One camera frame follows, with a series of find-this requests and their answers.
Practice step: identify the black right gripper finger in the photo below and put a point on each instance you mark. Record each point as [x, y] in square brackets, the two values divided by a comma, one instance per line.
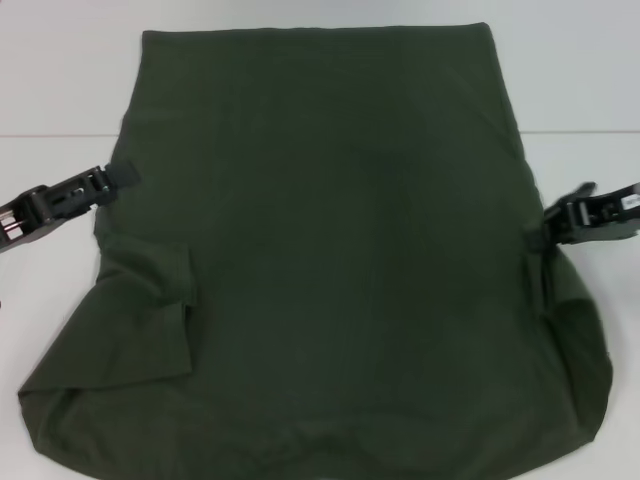
[562, 212]
[539, 237]

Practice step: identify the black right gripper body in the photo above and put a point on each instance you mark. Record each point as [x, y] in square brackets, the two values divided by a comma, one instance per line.
[610, 225]

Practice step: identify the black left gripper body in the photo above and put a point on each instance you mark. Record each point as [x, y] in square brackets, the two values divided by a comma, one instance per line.
[37, 210]

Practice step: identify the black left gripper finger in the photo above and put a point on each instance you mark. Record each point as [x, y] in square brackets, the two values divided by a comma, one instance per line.
[125, 173]

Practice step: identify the dark green shirt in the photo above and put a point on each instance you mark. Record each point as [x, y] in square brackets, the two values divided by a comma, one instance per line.
[325, 250]

